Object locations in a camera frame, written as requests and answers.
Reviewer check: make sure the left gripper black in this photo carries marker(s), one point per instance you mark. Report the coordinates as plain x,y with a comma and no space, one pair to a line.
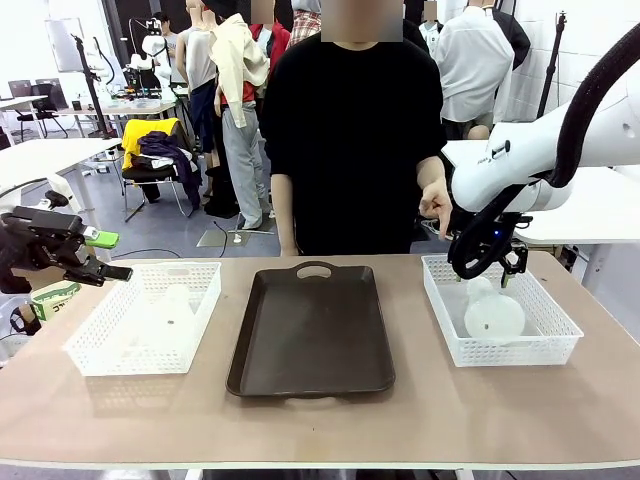
45,240

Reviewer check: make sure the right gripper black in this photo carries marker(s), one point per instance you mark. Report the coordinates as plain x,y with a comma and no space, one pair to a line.
500,235

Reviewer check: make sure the translucent plastic conical flask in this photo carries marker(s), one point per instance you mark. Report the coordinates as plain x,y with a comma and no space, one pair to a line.
170,315
492,315

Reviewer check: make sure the person's right forearm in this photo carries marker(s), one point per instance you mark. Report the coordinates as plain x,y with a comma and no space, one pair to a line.
285,210

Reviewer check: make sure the person's left forearm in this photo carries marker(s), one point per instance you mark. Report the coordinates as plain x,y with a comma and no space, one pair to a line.
431,170

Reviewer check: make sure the person's left hand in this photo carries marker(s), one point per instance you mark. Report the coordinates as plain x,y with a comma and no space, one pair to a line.
436,202

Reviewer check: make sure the person's right hand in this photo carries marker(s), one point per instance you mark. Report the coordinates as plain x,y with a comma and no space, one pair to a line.
289,251

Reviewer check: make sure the brown cardboard box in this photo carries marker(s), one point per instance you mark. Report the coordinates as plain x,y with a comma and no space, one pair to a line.
47,276

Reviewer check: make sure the green and white bag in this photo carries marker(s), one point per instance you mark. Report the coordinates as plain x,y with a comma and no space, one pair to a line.
52,300

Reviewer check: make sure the white perforated plastic basket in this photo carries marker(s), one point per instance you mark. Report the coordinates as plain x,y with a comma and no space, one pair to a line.
100,350
500,356

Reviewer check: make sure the black metal chair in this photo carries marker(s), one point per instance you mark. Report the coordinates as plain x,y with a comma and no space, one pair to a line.
150,175

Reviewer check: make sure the black round object on floor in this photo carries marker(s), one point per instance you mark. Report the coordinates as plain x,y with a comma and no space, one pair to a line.
22,320

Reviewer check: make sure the white side table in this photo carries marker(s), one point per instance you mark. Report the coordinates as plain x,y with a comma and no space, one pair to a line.
45,160

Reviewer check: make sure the dark purple garment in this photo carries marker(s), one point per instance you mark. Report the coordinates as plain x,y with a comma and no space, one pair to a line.
170,150

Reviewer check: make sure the yellow garment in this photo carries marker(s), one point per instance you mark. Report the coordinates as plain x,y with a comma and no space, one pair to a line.
150,127

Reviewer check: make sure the background work table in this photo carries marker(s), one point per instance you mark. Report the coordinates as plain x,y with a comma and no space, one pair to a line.
140,107

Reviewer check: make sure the black office chair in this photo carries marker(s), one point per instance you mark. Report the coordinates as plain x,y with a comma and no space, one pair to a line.
42,107

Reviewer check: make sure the black tripod stand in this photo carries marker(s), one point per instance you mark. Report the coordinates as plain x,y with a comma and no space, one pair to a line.
92,85

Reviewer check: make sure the person in black sweater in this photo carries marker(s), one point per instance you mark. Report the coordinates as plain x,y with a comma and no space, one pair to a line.
350,150

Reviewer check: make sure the dark brown plastic tray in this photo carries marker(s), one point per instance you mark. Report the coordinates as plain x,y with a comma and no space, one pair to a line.
310,330

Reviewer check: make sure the mannequin with white shirt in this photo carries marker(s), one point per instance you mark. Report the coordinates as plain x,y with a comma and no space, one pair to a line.
472,65

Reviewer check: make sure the mannequin with white tank top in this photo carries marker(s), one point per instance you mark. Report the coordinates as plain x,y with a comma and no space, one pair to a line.
197,65

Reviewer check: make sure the white board panel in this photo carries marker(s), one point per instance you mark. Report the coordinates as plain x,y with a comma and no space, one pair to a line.
65,45

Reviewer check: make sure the background white robot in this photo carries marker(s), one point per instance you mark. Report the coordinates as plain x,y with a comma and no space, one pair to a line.
152,45

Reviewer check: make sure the slim black light stand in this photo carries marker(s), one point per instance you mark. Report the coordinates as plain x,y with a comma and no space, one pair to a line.
552,60

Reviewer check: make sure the background person in white shirt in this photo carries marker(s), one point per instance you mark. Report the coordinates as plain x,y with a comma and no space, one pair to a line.
170,45

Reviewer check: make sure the mannequin with cream jacket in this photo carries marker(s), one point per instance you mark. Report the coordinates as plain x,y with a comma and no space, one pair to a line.
237,75

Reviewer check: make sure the black jacket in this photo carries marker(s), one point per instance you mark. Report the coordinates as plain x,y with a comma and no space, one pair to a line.
515,35

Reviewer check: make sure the mannequin with red garment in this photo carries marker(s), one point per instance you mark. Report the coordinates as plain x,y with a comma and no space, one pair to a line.
275,45

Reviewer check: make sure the plaid shirt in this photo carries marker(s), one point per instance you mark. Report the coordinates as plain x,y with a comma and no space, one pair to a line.
305,27

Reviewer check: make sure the grey mannequin base plate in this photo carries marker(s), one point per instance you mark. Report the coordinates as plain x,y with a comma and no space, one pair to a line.
220,239

